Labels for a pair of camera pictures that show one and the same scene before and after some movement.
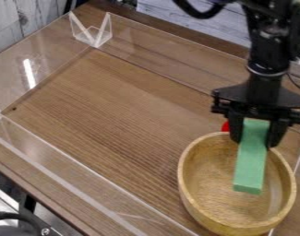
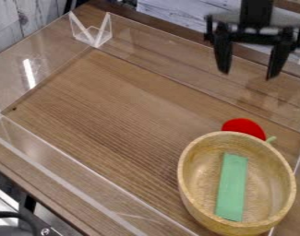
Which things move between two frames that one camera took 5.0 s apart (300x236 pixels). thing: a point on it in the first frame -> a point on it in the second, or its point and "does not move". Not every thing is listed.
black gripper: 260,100 -> 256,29
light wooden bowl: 216,207 does not move
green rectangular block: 252,155 -> 232,187
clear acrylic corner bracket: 94,35 does not move
